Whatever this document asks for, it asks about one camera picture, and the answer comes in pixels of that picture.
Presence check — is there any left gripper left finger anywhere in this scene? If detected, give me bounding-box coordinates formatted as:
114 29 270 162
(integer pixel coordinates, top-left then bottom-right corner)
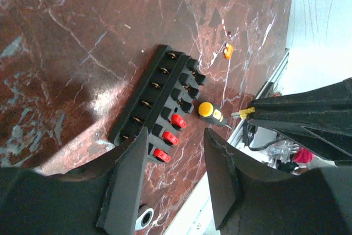
96 127 149 234

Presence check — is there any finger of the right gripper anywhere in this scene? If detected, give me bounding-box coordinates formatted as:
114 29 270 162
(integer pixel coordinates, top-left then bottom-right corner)
246 78 351 121
247 118 351 166

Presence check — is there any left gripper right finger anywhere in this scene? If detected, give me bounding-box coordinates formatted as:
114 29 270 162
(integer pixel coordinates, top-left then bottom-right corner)
203 128 242 231

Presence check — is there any yellow blade fuse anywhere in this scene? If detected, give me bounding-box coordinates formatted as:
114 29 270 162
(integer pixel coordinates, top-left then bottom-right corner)
231 107 255 119

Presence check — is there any black fuse box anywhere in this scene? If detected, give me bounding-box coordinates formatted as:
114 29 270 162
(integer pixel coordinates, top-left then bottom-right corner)
108 45 206 163

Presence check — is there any red blade fuse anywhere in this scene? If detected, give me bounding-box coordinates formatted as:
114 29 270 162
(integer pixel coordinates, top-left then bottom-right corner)
153 149 171 163
170 113 186 129
162 130 179 145

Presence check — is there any orange blade fuse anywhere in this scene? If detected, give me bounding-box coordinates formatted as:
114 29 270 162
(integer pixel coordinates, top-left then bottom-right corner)
223 43 234 59

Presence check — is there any silver combination wrench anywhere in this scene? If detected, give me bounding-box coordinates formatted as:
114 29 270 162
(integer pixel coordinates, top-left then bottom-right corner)
135 205 155 231

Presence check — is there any yellow black screwdriver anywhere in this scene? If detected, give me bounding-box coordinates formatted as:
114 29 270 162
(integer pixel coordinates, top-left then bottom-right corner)
198 101 231 129

